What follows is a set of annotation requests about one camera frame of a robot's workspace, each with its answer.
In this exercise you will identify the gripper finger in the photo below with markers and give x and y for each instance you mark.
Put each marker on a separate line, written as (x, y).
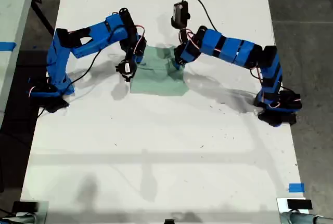
(179, 64)
(139, 58)

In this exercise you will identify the pale green T-shirt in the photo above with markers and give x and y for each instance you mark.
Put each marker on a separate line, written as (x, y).
(156, 83)

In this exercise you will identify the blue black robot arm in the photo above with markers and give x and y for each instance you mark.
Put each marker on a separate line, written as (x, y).
(99, 33)
(229, 50)

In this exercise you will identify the black stand leg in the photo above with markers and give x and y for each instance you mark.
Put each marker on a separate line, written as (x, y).
(43, 17)

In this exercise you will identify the blue tape strip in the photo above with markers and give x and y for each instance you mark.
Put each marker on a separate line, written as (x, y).
(6, 46)
(296, 187)

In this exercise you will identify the pale side table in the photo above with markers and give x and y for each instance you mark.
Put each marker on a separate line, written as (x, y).
(13, 0)

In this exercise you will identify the small black object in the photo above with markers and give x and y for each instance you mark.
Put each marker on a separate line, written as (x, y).
(169, 221)

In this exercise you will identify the small black box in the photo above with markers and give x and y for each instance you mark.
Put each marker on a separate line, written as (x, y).
(299, 203)
(24, 206)

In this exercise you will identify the short black camera stalk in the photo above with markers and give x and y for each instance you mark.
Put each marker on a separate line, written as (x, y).
(128, 55)
(185, 37)

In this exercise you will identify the black camera box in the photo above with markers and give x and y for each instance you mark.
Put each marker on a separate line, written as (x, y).
(179, 13)
(126, 68)

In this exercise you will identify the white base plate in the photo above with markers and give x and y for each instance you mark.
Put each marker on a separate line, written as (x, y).
(281, 204)

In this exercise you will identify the grey base plate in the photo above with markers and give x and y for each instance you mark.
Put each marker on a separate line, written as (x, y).
(43, 212)

